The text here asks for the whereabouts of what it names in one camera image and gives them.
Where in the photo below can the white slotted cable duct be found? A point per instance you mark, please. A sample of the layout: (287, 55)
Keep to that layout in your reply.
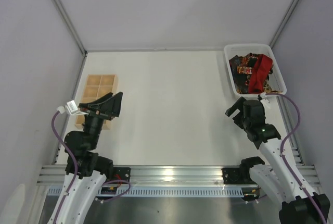
(217, 191)

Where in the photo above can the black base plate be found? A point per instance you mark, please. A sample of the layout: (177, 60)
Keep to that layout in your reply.
(122, 173)
(236, 176)

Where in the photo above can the patterned dark ties pile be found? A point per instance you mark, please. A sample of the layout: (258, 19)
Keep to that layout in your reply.
(241, 67)

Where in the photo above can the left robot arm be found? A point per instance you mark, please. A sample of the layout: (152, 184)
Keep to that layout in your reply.
(86, 171)

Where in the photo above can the aluminium mounting rail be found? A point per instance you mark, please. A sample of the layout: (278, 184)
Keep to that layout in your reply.
(149, 175)

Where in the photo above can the wooden compartment box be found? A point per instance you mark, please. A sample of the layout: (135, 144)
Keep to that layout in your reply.
(97, 86)

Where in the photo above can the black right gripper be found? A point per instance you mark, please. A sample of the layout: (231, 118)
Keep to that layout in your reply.
(237, 114)

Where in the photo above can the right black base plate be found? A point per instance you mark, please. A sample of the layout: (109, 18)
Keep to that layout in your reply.
(236, 176)

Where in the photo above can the white plastic basket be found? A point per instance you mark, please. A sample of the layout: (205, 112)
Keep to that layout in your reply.
(275, 81)

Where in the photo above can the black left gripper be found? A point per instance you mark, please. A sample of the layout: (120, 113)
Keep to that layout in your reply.
(98, 112)

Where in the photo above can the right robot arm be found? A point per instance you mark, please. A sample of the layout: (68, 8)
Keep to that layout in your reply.
(276, 174)

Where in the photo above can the red necktie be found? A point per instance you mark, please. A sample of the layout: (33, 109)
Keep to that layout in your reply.
(259, 74)

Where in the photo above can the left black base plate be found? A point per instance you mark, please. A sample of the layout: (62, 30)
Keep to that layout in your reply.
(122, 173)

